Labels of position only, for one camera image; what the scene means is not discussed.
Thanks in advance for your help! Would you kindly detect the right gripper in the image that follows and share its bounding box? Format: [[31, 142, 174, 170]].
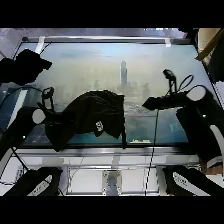
[[142, 92, 190, 112]]

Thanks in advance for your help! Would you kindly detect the black garment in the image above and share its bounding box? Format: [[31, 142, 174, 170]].
[[0, 48, 54, 86], [44, 89, 128, 153]]

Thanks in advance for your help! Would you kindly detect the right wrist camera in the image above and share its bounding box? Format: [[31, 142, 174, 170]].
[[162, 68, 178, 98]]

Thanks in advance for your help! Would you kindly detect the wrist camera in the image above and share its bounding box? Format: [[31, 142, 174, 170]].
[[40, 86, 56, 112], [162, 68, 178, 98]]

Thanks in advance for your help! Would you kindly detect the black cable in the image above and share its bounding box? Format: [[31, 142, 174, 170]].
[[176, 73, 195, 95], [144, 109, 160, 197]]

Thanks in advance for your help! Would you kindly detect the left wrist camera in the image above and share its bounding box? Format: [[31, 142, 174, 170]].
[[40, 86, 56, 112]]

